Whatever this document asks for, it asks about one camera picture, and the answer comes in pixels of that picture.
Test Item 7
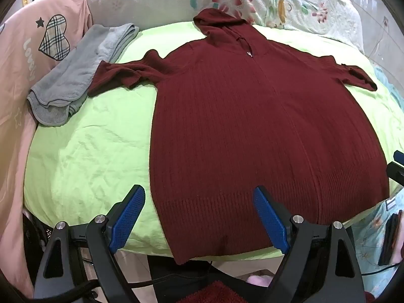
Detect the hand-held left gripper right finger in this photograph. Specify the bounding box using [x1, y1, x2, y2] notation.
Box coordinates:
[252, 186, 365, 303]

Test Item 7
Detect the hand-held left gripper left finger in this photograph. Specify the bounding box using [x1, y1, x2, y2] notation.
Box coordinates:
[33, 185, 146, 303]

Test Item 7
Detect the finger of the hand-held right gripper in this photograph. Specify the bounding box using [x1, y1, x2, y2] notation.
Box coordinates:
[387, 150, 404, 190]

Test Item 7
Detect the maroon hooded knit sweater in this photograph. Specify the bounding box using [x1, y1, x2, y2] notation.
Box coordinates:
[88, 8, 390, 266]

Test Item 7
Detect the pink fluffy object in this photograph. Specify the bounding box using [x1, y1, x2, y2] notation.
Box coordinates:
[246, 273, 275, 288]

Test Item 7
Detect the light green bed sheet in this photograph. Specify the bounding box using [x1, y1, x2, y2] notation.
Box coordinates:
[23, 21, 404, 261]

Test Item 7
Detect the black flat device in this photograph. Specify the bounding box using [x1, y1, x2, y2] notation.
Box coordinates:
[378, 210, 404, 266]

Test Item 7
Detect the light blue floral sheet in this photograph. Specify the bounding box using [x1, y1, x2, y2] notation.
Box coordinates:
[349, 192, 404, 294]

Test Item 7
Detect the dark red knitted cloth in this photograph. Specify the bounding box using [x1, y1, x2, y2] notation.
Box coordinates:
[177, 279, 269, 303]

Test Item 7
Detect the grey folded towel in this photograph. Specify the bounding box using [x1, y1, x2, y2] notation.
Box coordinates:
[27, 23, 139, 125]

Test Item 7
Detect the pink quilt with plaid heart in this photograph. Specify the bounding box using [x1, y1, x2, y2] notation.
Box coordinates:
[0, 0, 95, 297]

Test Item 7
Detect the white floral quilt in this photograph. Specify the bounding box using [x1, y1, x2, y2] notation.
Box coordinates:
[87, 0, 365, 54]

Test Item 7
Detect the black cable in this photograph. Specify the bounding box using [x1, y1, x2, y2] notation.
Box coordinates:
[126, 259, 212, 291]

